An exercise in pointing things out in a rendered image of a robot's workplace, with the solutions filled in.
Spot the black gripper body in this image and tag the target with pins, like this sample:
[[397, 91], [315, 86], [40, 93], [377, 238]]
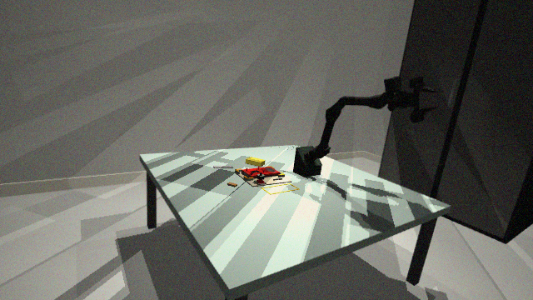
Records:
[[414, 99]]

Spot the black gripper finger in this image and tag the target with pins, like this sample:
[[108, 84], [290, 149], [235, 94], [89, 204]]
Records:
[[421, 88], [422, 111]]

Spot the yellow rectangular block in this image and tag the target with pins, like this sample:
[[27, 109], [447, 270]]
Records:
[[255, 161]]

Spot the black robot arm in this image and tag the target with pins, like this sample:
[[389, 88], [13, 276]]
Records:
[[390, 96]]

